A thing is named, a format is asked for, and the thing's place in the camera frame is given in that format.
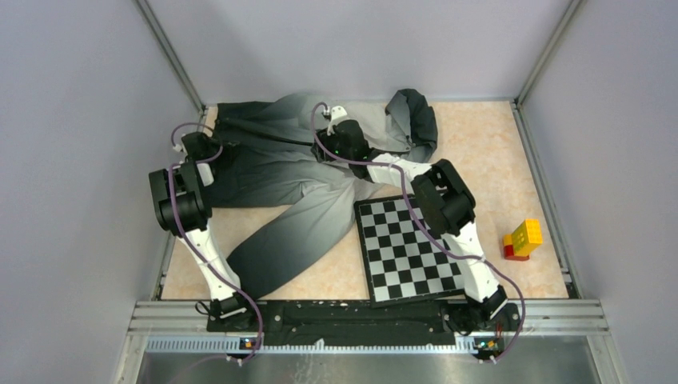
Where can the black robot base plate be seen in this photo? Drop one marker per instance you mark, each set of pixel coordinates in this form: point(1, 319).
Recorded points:
point(357, 323)

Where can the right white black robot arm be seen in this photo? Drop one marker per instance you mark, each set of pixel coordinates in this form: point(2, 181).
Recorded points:
point(445, 202)

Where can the black white checkerboard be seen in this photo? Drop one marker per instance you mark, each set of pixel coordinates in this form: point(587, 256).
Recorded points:
point(401, 264)

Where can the grey gradient zip jacket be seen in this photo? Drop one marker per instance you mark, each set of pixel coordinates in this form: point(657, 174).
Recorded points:
point(268, 161)

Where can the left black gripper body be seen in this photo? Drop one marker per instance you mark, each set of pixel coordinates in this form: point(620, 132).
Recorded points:
point(213, 146)

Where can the yellow toy brick block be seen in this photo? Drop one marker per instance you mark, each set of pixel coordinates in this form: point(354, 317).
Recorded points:
point(526, 238)

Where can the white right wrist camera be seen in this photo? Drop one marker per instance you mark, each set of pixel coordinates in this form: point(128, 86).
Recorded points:
point(335, 115)

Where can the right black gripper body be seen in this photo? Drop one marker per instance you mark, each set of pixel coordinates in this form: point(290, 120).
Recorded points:
point(330, 142)

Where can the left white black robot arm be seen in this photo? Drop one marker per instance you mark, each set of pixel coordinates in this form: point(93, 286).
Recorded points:
point(181, 209)

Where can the aluminium frame rail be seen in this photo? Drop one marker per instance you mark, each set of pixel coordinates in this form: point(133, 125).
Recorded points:
point(178, 326)

